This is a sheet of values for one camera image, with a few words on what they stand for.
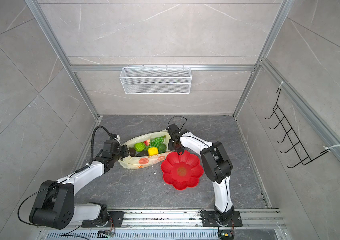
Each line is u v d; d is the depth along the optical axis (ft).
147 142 3.23
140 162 2.86
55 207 1.37
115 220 2.40
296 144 2.07
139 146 3.12
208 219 2.38
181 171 2.97
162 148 3.13
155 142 3.30
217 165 1.76
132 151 3.13
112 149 2.28
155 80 3.31
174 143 2.35
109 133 2.55
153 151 3.06
